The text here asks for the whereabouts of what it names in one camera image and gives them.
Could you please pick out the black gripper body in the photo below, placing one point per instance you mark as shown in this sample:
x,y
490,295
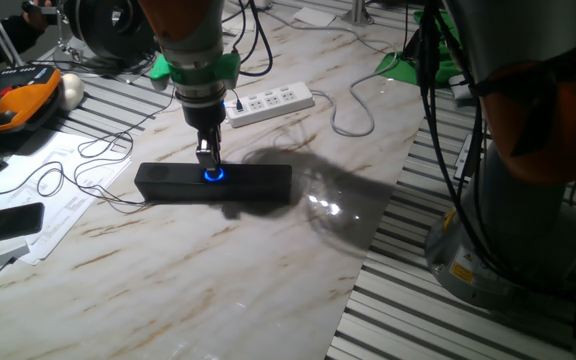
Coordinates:
x,y
203,115

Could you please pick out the upright aluminium post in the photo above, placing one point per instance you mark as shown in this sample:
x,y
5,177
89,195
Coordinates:
x,y
358,12

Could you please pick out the white printed paper sheets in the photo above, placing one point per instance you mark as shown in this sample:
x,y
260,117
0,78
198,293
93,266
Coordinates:
x,y
68,210

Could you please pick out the orange black teach pendant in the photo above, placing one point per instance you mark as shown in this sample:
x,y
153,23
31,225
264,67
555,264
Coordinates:
x,y
18,102

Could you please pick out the white cloth piece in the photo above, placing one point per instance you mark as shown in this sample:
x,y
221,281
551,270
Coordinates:
x,y
460,89

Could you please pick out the dark handheld phone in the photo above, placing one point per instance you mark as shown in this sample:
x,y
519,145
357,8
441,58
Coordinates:
x,y
413,46

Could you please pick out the black usb plug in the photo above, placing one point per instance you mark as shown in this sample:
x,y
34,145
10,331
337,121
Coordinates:
x,y
239,105

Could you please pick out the black smartphone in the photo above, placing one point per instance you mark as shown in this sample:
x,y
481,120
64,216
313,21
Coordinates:
x,y
3,224

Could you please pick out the green cloth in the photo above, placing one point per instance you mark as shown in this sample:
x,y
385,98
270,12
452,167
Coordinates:
x,y
403,72

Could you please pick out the marble pattern board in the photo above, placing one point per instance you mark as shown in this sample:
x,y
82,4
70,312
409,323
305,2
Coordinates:
x,y
218,275

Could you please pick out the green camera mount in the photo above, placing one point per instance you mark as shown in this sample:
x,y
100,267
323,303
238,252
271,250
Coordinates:
x,y
225,67

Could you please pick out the white paper card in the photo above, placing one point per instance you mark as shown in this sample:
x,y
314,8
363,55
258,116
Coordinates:
x,y
314,16

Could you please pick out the white power strip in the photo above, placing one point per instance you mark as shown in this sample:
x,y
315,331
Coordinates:
x,y
273,105

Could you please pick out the white computer mouse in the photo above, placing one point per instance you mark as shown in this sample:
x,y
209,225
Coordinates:
x,y
72,90

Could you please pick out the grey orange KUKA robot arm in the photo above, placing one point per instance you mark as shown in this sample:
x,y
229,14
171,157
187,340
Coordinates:
x,y
518,225

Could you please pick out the operator hand with dark sleeve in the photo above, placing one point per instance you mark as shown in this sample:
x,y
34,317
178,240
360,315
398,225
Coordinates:
x,y
39,14

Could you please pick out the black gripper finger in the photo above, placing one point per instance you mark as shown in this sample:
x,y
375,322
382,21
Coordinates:
x,y
217,150
203,150

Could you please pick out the black speaker bar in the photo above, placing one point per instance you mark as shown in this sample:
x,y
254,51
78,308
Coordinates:
x,y
178,187

